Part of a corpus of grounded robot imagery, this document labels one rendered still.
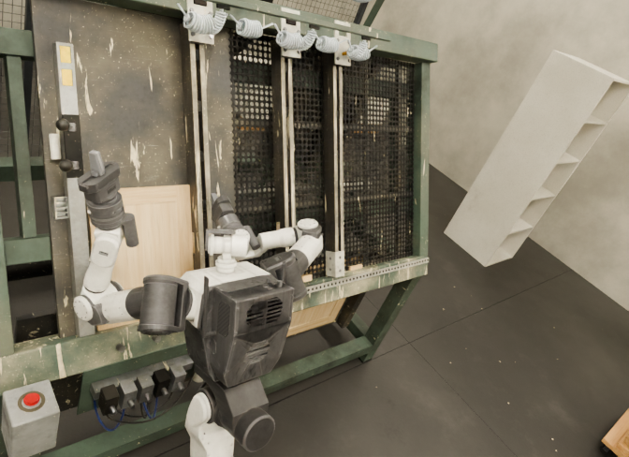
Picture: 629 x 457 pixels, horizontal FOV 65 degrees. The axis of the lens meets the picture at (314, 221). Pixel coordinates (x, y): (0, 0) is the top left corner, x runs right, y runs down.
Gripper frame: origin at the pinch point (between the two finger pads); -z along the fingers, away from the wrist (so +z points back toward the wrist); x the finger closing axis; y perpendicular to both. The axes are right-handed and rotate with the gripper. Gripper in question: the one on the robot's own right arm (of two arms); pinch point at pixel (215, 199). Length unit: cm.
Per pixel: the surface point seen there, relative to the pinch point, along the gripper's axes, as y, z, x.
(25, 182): 63, -14, 0
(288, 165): -36.8, -8.7, 9.4
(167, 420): 8, 45, -102
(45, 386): 67, 45, -25
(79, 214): 49.9, 0.3, -1.9
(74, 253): 52, 9, -11
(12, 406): 76, 48, -24
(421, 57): -127, -45, 52
